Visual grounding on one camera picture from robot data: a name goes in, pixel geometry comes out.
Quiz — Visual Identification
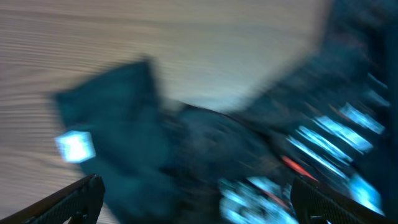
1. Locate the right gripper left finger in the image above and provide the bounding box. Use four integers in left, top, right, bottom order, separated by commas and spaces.
1, 174, 105, 224

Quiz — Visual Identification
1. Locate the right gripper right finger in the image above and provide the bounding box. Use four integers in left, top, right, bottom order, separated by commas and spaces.
290, 177, 394, 224

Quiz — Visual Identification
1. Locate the black orange patterned jersey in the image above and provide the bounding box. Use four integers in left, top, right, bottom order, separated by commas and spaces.
55, 1, 397, 223

